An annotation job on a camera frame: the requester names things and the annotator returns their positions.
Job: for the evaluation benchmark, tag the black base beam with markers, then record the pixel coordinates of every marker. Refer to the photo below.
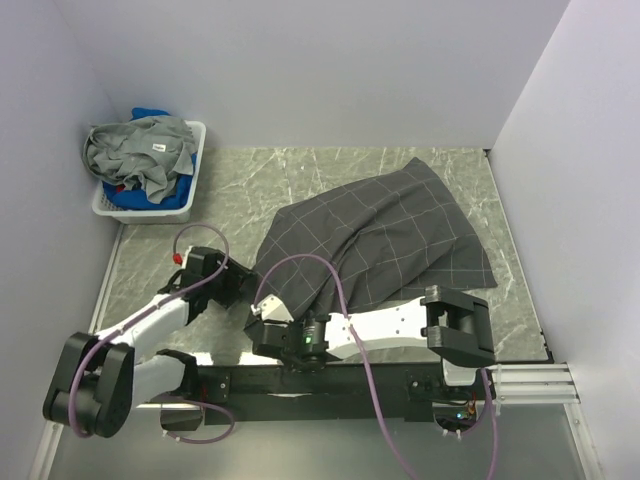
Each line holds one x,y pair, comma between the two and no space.
339,391

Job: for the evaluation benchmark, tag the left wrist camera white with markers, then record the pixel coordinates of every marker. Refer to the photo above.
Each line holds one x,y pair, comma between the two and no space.
181,258

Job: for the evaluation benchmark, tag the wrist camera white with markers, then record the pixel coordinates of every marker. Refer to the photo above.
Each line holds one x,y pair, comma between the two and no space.
272,308
181,258

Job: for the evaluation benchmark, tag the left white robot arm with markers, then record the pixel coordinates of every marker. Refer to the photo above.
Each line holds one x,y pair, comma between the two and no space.
100,378

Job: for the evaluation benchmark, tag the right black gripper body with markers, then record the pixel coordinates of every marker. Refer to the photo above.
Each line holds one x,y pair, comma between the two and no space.
292,362

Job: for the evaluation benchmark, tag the dark grey checked pillowcase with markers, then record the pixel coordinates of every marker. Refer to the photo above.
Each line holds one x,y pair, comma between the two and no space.
381,239

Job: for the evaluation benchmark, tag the blue cloth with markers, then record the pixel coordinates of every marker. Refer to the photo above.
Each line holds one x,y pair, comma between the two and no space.
136,199

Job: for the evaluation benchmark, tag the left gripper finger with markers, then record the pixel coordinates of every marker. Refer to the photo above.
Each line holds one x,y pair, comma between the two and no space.
227,295
238,277

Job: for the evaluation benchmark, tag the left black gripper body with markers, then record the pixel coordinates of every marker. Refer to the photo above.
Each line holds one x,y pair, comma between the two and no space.
209,287

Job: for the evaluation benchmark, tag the white laundry basket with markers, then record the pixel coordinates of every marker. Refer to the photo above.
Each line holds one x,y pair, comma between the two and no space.
101,205

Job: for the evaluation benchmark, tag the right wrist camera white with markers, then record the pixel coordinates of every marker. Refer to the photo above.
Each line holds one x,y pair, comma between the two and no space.
272,308

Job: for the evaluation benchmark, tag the grey crumpled cloth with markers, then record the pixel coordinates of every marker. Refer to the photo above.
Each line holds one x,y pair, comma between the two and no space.
151,154

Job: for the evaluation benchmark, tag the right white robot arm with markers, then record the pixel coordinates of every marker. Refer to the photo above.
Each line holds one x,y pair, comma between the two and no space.
454,325

